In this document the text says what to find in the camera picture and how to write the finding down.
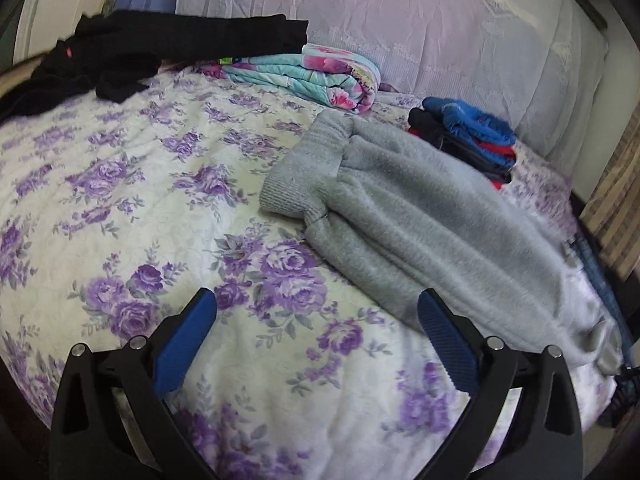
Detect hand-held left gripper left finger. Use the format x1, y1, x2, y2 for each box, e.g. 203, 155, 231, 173
50, 287, 221, 480

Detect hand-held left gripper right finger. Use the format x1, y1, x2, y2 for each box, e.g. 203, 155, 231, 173
417, 287, 585, 480

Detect grey sweatshirt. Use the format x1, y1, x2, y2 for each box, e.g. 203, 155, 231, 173
260, 110, 626, 376

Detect blue denim jeans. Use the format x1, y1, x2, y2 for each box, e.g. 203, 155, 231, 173
570, 234, 637, 361

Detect purple floral bedspread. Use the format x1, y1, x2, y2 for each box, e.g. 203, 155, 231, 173
0, 60, 621, 480

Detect beige brick-pattern curtain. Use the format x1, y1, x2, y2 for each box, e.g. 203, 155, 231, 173
580, 110, 640, 282

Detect folded black garment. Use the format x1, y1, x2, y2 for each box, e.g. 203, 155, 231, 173
407, 107, 514, 183

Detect folded teal pink floral blanket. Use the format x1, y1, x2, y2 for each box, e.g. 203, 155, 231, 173
197, 44, 382, 114

